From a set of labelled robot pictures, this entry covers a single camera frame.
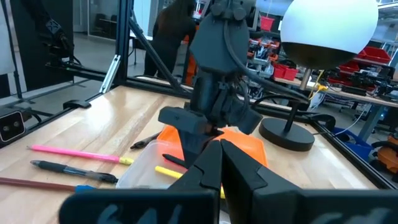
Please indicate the parts bin shelf rack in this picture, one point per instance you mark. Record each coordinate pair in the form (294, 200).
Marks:
(264, 62)

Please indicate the white globe lamp black base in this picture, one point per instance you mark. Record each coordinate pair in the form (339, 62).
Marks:
(326, 28)

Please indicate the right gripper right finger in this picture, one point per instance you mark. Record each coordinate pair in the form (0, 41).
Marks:
(264, 199)

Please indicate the pink pencil yellow end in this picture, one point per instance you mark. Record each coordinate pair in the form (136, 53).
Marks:
(77, 154)

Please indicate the background black robot arm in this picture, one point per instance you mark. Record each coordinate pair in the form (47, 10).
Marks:
(57, 40)

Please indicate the blue storage bin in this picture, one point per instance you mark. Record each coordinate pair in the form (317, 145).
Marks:
(357, 149)

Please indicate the silver aluminium bar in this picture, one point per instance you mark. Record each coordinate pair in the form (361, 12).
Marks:
(109, 74)

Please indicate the black gel pen clear barrel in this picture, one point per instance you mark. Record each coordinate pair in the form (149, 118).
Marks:
(74, 171)

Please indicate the black table edge clamp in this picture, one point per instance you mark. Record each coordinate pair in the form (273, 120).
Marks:
(76, 104)

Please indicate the black partition panel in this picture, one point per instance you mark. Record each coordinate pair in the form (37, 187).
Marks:
(31, 62)

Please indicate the red storage bin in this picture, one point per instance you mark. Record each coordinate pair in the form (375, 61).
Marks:
(374, 55)

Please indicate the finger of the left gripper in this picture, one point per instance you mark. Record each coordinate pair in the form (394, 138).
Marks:
(209, 138)
(191, 146)

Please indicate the brown pencil blue cap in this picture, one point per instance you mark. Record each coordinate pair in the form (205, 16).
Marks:
(37, 184)

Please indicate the table-level camera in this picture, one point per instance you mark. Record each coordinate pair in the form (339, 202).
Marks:
(12, 127)

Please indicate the orange and black vacuum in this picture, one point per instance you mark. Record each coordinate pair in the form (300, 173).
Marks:
(388, 155)

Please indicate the black corner clamp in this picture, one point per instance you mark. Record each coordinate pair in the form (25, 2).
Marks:
(323, 119)

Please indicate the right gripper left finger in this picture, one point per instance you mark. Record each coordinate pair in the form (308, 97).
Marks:
(186, 202)

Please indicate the yellow pen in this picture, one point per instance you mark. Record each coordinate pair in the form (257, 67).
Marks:
(168, 171)

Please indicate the person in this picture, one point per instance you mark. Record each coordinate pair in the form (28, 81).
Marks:
(171, 37)

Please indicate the clear plastic supply box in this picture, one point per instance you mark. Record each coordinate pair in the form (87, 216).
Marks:
(140, 171)

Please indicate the wooden workbench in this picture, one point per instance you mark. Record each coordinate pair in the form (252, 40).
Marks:
(357, 95)

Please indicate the black metal frame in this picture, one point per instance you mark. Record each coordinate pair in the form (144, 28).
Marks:
(124, 31)

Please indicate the orange plastic bin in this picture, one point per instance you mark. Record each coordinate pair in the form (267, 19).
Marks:
(245, 146)

